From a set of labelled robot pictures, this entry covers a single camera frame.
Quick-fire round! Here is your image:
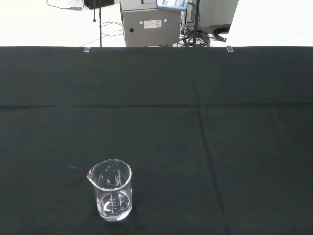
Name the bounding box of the black bench cloth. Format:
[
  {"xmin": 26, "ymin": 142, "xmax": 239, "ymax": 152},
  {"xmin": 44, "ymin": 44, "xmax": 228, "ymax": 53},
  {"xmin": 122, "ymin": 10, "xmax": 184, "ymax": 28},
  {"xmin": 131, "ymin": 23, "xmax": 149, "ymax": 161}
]
[{"xmin": 0, "ymin": 45, "xmax": 313, "ymax": 235}]

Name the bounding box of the grey metal cabinet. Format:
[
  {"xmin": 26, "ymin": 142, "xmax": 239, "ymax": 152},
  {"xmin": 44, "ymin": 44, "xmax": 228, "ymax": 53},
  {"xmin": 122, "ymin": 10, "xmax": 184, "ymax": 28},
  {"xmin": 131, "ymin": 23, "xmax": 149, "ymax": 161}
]
[{"xmin": 119, "ymin": 0, "xmax": 182, "ymax": 47}]

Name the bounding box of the black tripod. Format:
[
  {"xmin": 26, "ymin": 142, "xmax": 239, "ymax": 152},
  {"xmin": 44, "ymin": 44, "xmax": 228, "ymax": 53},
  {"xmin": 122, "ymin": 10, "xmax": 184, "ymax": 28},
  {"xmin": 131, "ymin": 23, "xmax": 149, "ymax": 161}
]
[
  {"xmin": 92, "ymin": 0, "xmax": 103, "ymax": 47},
  {"xmin": 191, "ymin": 0, "xmax": 201, "ymax": 48}
]

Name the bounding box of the blue-edged tablet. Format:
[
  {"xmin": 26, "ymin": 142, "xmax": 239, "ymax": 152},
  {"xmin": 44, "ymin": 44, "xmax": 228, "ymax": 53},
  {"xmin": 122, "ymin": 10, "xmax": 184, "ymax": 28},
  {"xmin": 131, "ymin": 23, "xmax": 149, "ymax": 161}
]
[{"xmin": 156, "ymin": 0, "xmax": 189, "ymax": 12}]

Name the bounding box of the pale grey machine housing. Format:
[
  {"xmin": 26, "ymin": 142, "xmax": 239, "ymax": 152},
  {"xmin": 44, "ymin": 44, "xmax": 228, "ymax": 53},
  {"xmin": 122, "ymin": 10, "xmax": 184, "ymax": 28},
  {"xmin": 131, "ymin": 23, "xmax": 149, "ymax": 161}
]
[{"xmin": 183, "ymin": 0, "xmax": 239, "ymax": 33}]

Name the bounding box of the black box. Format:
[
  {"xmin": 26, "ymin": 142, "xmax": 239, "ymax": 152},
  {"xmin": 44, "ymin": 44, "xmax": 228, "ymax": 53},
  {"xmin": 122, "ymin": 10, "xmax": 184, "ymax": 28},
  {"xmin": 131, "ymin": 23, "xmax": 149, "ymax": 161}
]
[{"xmin": 83, "ymin": 0, "xmax": 115, "ymax": 10}]

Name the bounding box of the black cable bundle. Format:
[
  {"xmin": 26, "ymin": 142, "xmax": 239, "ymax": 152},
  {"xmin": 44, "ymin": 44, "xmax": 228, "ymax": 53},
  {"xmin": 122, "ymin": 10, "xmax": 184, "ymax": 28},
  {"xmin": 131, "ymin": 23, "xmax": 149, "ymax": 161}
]
[{"xmin": 179, "ymin": 25, "xmax": 211, "ymax": 47}]

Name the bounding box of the black ribbed hose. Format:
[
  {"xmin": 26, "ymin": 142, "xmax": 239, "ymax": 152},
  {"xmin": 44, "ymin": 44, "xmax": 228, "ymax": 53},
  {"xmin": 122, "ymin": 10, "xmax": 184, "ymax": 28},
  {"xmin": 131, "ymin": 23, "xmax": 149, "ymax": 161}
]
[{"xmin": 212, "ymin": 26, "xmax": 228, "ymax": 43}]

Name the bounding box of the thin white cable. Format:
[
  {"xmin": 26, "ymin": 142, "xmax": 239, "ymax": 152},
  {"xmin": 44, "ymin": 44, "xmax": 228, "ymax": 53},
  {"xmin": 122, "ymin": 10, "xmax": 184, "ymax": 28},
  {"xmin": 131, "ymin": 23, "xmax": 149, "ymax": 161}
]
[{"xmin": 101, "ymin": 21, "xmax": 126, "ymax": 40}]

